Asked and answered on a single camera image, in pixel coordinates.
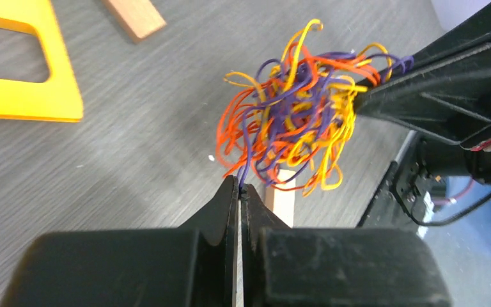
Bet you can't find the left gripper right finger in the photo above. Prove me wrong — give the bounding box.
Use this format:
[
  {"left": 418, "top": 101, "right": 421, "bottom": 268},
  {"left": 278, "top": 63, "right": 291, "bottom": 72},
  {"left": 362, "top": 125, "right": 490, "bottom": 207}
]
[{"left": 241, "top": 184, "right": 290, "bottom": 306}]

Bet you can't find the flat wooden block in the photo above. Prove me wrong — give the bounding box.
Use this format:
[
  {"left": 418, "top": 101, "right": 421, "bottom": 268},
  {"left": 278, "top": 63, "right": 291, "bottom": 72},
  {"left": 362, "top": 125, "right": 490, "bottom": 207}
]
[{"left": 264, "top": 169, "right": 296, "bottom": 228}]

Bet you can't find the yellow cable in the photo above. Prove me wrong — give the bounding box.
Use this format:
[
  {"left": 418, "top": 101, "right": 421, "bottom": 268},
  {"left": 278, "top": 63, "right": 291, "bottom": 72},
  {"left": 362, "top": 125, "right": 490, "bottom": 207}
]
[{"left": 223, "top": 19, "right": 394, "bottom": 198}]

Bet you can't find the yellow triangle block lower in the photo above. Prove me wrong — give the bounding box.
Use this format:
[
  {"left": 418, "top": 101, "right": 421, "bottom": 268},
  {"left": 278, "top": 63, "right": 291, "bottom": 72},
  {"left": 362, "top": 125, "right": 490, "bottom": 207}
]
[{"left": 0, "top": 1, "right": 84, "bottom": 122}]

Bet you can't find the orange cable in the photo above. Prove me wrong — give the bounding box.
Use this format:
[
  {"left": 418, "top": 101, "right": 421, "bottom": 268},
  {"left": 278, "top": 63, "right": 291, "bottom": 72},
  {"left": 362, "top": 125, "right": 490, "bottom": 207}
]
[{"left": 215, "top": 44, "right": 382, "bottom": 198}]

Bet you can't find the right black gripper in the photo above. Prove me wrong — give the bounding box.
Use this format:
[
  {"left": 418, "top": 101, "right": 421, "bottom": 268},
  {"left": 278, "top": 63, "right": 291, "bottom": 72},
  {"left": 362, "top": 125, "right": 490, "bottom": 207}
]
[{"left": 355, "top": 2, "right": 491, "bottom": 185}]

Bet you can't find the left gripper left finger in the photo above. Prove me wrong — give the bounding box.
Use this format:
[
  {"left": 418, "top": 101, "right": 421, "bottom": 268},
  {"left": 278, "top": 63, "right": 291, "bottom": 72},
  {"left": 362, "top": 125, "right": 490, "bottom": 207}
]
[{"left": 180, "top": 175, "right": 239, "bottom": 306}]

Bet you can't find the small wooden block upright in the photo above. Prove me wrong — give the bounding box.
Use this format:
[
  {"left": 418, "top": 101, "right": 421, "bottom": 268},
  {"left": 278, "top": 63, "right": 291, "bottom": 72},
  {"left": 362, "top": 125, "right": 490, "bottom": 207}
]
[{"left": 102, "top": 0, "right": 167, "bottom": 43}]

